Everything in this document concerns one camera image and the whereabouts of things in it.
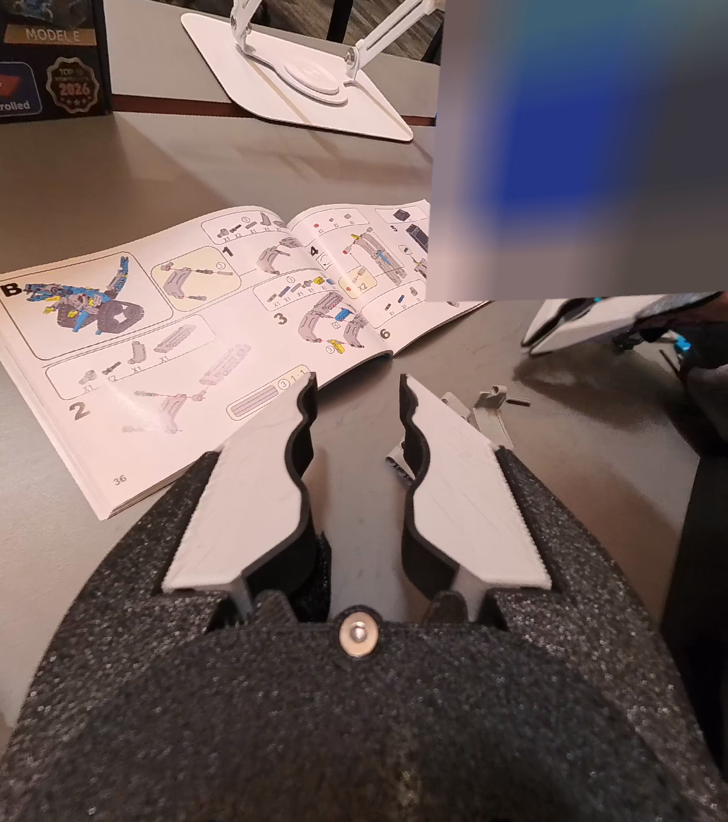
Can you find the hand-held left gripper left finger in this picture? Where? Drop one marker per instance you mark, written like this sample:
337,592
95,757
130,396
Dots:
235,507

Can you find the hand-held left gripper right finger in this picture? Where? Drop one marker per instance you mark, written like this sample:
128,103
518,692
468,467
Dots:
473,514

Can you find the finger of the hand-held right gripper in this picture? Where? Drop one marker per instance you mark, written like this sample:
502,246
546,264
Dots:
547,318
601,324

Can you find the grey toy bracket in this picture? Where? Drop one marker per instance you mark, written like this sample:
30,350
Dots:
492,417

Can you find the white instruction booklet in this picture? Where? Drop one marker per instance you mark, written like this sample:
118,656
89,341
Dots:
177,359

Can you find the white desk stand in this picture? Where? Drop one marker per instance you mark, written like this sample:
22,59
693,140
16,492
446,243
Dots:
287,96

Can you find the grey desk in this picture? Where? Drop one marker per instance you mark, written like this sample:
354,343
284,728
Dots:
113,180

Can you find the black toy axle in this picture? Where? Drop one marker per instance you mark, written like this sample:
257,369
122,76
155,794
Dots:
672,365

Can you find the grey toy plate with holes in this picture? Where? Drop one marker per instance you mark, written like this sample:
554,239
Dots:
457,406

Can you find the dark blue toy box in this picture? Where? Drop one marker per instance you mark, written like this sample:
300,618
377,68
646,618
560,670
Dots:
17,64

